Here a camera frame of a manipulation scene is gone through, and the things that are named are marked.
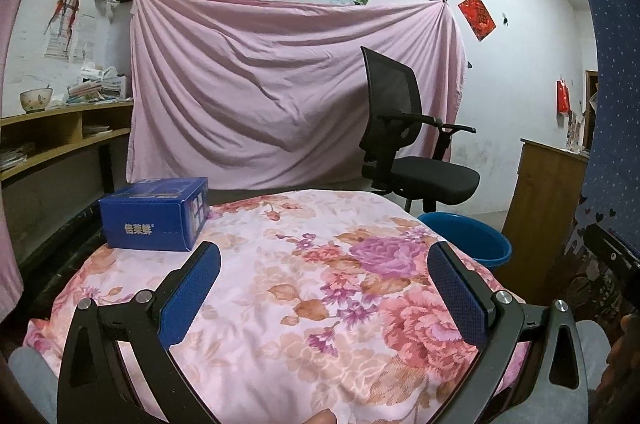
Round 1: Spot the wooden cabinet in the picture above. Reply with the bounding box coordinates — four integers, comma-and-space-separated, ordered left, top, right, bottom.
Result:
500, 137, 592, 306

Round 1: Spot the floral pink blanket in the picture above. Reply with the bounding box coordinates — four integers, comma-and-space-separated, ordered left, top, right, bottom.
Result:
24, 189, 532, 424

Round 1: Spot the wooden shelf unit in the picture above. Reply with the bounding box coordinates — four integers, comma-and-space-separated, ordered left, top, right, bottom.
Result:
0, 98, 136, 186

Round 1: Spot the person's right hand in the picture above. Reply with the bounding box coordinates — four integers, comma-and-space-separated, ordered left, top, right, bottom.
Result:
604, 313, 640, 406

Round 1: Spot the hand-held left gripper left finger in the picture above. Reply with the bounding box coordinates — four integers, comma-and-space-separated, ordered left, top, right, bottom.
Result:
56, 242, 222, 424

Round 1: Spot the person's left hand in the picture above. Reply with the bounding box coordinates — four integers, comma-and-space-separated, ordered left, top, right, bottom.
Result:
294, 408, 338, 424

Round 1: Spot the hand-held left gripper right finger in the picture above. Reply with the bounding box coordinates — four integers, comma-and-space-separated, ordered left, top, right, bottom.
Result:
428, 241, 591, 424

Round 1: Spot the floral ceramic bowl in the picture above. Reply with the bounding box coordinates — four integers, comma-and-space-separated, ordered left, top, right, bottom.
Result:
19, 87, 54, 114

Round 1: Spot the stack of papers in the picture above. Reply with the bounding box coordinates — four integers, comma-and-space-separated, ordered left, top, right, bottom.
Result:
67, 61, 129, 105

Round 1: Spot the person's right leg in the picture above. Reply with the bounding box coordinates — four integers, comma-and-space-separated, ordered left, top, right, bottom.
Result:
574, 319, 613, 391

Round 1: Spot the hanging pink sheet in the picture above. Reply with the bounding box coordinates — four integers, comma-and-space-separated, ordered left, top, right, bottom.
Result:
125, 0, 469, 193

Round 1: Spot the red hanging envelope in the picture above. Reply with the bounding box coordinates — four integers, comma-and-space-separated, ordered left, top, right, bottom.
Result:
555, 78, 572, 114

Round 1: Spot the red paper wall square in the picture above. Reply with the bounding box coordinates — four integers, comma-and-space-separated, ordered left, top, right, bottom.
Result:
457, 0, 496, 42

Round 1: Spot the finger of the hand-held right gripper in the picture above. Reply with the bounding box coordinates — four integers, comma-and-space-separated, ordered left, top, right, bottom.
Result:
582, 221, 640, 278

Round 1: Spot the person's leg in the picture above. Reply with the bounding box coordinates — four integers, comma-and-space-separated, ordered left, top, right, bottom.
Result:
574, 319, 613, 391
7, 346, 59, 424

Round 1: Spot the blue plastic basin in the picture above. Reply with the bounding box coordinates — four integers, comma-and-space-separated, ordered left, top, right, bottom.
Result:
417, 211, 514, 269

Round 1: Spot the blue cardboard box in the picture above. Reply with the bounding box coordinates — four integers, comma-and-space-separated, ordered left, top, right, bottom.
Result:
98, 176, 210, 253

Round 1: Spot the black mesh office chair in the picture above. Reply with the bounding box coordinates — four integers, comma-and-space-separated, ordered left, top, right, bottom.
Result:
360, 46, 482, 213

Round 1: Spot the person's left leg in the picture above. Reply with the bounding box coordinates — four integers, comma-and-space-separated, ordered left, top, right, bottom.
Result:
7, 346, 59, 424

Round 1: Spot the paper wall calendar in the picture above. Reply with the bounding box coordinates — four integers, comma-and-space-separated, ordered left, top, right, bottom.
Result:
43, 16, 97, 66

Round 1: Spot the blue dotted cloth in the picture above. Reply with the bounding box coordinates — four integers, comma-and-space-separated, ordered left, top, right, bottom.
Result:
564, 0, 640, 266

